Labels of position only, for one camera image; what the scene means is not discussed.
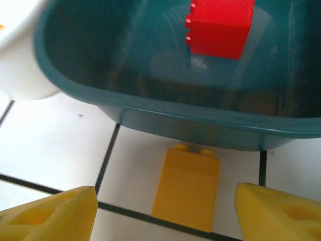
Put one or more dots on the teal plastic container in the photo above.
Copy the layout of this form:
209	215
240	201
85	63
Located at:
100	62

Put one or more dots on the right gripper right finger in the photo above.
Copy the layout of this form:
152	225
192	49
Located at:
283	218

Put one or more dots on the yellow sloped lego brick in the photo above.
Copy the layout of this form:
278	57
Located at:
185	190

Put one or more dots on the red lego brick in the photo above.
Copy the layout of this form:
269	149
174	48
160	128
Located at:
220	30

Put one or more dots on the white plastic container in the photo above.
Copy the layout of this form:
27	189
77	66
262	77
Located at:
20	62

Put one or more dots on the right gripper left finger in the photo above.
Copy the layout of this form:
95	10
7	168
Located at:
50	218

